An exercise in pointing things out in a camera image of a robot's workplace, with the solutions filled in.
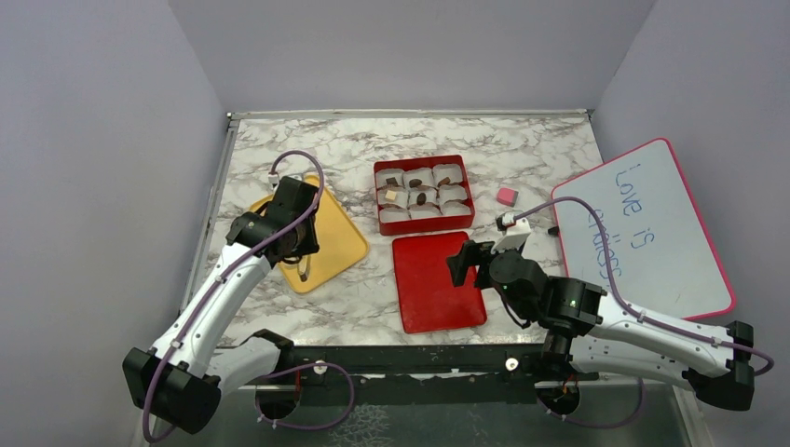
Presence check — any red box lid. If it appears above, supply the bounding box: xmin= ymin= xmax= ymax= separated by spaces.
xmin=392 ymin=231 xmax=487 ymax=334

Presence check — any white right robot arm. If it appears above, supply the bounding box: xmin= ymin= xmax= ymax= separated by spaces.
xmin=446 ymin=240 xmax=756 ymax=412

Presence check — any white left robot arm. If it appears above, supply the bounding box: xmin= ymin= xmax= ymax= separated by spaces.
xmin=122 ymin=177 xmax=324 ymax=434

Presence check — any red chocolate box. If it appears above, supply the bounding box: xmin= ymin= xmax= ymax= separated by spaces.
xmin=373 ymin=155 xmax=475 ymax=236

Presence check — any pink whiteboard eraser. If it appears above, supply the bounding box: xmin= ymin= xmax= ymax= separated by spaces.
xmin=496 ymin=187 xmax=519 ymax=207

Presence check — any yellow plastic tray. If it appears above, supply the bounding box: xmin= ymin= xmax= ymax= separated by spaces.
xmin=278 ymin=186 xmax=369 ymax=294

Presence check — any pink framed whiteboard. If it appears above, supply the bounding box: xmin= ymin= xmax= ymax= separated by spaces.
xmin=552 ymin=138 xmax=737 ymax=320

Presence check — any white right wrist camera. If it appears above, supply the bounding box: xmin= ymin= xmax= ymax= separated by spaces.
xmin=491 ymin=211 xmax=532 ymax=254

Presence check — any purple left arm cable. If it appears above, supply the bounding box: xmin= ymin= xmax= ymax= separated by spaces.
xmin=142 ymin=149 xmax=326 ymax=444

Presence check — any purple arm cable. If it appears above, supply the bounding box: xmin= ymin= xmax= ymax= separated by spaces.
xmin=142 ymin=149 xmax=326 ymax=444
xmin=511 ymin=196 xmax=776 ymax=377

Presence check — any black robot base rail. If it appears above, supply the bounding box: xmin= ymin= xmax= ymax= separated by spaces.
xmin=241 ymin=331 xmax=597 ymax=406

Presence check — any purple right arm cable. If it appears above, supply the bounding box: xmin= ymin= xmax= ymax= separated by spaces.
xmin=511 ymin=196 xmax=776 ymax=377

